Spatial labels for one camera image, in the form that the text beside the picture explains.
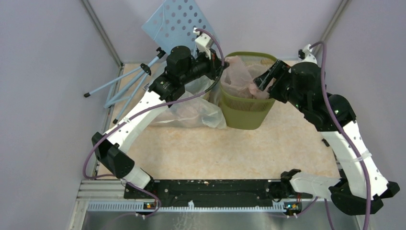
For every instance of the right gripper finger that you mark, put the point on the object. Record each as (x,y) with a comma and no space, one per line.
(274,72)
(265,94)

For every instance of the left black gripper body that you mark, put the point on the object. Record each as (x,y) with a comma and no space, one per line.
(204,65)

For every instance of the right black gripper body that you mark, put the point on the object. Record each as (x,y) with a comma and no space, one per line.
(284,92)

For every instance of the pink plastic trash bag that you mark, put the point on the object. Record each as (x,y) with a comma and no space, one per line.
(237,79)

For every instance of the large clear yellow-rimmed plastic bag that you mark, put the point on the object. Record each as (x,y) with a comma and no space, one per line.
(197,112)

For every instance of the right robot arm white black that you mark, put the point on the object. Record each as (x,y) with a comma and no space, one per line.
(363,188)

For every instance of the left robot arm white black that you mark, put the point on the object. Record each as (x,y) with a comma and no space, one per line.
(111,148)

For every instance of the olive green mesh trash bin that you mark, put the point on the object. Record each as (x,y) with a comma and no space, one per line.
(246,113)

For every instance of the light blue perforated board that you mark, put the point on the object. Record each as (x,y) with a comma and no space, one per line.
(173,22)

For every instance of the small black clip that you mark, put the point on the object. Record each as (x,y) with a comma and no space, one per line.
(325,142)

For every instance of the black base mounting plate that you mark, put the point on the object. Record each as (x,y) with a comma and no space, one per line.
(214,193)

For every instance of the white slotted cable duct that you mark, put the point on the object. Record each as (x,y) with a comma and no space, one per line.
(137,206)

